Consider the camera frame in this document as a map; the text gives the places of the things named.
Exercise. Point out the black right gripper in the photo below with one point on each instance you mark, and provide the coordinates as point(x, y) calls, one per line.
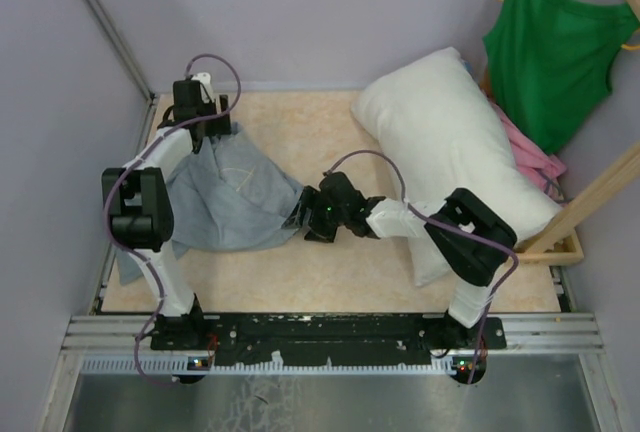
point(311, 198)

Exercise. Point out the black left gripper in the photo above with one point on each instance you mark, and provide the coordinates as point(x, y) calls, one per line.
point(220, 126)

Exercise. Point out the grey-blue pillowcase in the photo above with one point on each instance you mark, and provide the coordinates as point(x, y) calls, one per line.
point(231, 197)

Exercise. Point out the white pillow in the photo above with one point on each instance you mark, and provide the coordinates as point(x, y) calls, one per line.
point(433, 121)

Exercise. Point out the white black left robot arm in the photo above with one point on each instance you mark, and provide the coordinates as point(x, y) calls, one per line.
point(137, 208)

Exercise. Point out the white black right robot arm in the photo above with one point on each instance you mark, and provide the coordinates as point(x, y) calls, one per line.
point(473, 240)

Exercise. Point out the pink shirt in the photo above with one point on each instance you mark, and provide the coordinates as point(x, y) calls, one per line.
point(530, 160)

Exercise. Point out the green tank top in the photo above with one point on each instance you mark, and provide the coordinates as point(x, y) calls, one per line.
point(549, 63)

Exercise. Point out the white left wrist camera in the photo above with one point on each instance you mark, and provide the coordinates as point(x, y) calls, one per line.
point(205, 83)

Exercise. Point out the white slotted cable duct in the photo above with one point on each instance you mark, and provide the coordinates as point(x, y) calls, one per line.
point(194, 365)

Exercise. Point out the wooden clothes rack frame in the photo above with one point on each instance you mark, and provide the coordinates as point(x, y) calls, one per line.
point(558, 243)

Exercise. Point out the aluminium rail frame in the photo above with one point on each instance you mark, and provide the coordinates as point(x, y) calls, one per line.
point(551, 375)

